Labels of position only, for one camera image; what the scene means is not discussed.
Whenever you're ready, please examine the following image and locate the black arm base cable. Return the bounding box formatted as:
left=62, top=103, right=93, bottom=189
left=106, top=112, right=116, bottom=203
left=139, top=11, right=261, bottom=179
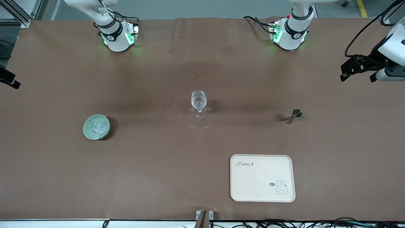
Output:
left=243, top=16, right=273, bottom=34
left=95, top=0, right=140, bottom=35

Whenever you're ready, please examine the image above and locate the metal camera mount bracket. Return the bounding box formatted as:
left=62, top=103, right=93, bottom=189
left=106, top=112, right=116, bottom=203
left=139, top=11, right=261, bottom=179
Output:
left=196, top=210, right=214, bottom=228

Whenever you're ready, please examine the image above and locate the arm base connector panel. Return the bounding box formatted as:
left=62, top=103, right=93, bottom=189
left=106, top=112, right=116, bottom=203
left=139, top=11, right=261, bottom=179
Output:
left=125, top=22, right=140, bottom=45

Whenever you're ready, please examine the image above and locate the black cable bundle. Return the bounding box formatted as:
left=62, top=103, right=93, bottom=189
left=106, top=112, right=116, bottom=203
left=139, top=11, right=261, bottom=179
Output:
left=209, top=217, right=405, bottom=228

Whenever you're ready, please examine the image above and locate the aluminium frame profile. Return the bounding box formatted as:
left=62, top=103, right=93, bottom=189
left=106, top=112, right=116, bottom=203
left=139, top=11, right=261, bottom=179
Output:
left=0, top=0, right=43, bottom=28

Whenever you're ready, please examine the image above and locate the brown table mat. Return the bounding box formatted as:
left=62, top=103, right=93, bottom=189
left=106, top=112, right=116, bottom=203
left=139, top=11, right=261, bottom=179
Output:
left=0, top=17, right=405, bottom=221

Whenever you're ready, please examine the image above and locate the steel jigger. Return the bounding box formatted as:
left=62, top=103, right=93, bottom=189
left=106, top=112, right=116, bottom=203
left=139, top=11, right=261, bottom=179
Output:
left=284, top=109, right=303, bottom=124

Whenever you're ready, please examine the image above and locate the cream rabbit print tray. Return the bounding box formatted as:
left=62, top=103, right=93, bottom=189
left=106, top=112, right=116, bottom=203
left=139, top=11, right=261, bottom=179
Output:
left=230, top=154, right=296, bottom=203

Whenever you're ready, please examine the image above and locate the pile of clear ice cubes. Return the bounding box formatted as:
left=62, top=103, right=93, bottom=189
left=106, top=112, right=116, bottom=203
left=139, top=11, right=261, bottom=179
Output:
left=88, top=120, right=109, bottom=138

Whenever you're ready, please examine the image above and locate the clear wine glass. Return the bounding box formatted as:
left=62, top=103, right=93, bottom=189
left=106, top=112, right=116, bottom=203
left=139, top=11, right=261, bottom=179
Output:
left=190, top=90, right=208, bottom=118

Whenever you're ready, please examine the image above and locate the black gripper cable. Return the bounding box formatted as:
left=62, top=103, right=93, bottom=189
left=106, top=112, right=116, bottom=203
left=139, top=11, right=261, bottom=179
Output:
left=345, top=0, right=405, bottom=57

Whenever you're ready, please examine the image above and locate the pale green bowl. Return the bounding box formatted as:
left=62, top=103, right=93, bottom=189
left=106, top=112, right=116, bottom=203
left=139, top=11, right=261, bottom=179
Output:
left=83, top=114, right=111, bottom=140

